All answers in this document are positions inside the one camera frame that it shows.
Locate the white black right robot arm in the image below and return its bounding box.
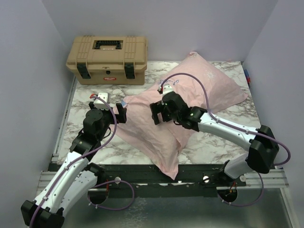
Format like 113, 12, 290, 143
150, 92, 279, 186

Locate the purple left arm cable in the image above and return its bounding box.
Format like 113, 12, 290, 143
28, 94, 136, 228

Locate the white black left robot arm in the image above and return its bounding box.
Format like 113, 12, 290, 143
21, 102, 126, 228

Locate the blue red marker pen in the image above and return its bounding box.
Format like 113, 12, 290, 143
244, 69, 251, 88

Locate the tan plastic toolbox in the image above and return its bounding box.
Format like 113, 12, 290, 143
66, 36, 148, 85

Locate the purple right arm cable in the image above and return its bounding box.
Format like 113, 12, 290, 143
159, 73, 292, 207

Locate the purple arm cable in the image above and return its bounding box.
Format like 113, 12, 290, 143
159, 73, 292, 207
28, 94, 136, 228

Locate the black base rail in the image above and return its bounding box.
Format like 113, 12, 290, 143
47, 163, 247, 199

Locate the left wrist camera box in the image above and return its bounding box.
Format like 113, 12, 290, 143
93, 92, 110, 110

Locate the pink purple printed pillowcase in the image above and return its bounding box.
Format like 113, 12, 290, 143
116, 52, 247, 179

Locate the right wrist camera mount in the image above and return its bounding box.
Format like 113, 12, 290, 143
157, 84, 174, 96

